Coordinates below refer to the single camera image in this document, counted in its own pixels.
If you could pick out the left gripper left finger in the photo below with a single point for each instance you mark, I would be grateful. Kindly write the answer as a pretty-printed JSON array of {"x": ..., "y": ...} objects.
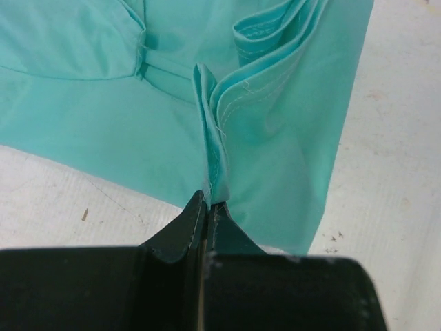
[{"x": 152, "y": 286}]

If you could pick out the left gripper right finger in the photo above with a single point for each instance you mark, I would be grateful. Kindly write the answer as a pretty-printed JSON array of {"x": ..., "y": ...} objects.
[{"x": 247, "y": 289}]

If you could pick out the teal t shirt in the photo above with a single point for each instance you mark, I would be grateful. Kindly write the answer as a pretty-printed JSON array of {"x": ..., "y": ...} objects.
[{"x": 244, "y": 100}]

